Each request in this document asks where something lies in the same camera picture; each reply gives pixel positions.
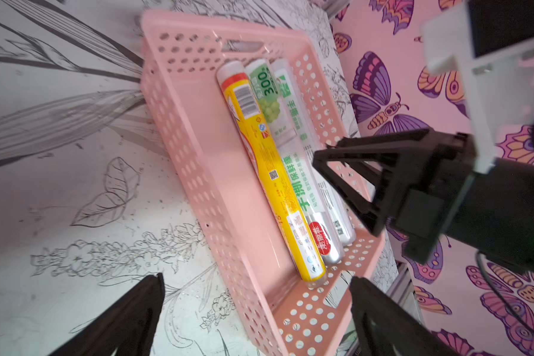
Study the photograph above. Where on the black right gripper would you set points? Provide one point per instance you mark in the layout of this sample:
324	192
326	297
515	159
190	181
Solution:
432	173

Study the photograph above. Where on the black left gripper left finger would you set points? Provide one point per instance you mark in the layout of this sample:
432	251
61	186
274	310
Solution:
125	328

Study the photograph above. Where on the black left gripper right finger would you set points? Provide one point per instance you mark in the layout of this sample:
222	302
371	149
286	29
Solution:
384	328

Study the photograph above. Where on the clear white wrap roll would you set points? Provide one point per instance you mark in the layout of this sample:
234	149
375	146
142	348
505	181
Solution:
294	100

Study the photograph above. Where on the white green 300 wrap roll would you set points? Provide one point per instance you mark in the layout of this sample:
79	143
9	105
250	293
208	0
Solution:
277	109

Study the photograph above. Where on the yellow red wrap roll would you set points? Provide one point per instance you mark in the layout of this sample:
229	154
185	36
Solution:
253	128

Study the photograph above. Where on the pink perforated plastic basket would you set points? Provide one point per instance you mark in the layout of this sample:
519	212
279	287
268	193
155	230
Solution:
183	52

